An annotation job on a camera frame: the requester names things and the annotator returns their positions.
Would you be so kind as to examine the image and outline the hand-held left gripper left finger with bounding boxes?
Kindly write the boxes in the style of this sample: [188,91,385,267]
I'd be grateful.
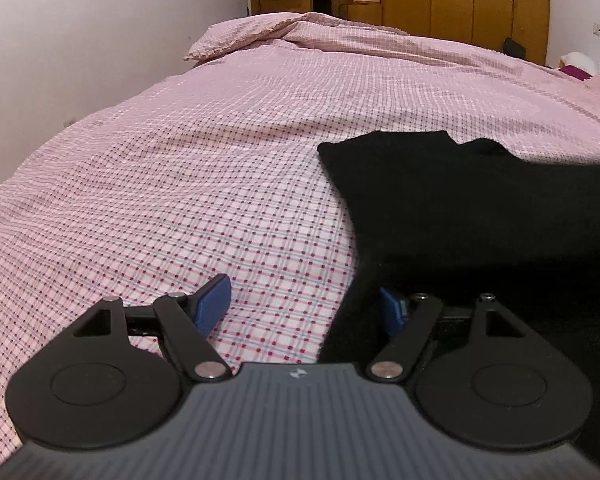
[71,273,232,382]

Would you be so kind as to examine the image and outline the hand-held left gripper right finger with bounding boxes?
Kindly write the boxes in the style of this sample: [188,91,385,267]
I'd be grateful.
[366,287,527,382]

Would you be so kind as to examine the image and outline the black button cardigan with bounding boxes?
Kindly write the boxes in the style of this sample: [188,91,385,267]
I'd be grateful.
[317,130,600,367]

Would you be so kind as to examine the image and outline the pink plaid blanket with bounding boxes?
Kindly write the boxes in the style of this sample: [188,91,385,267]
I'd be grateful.
[0,10,600,443]

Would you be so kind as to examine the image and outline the small black object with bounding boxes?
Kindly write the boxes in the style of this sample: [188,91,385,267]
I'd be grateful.
[502,37,529,62]

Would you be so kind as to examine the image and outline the purple cloth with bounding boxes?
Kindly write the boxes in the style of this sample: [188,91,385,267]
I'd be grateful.
[559,64,592,82]

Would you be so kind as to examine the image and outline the wooden wardrobe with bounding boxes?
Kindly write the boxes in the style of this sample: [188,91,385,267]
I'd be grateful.
[380,0,552,67]

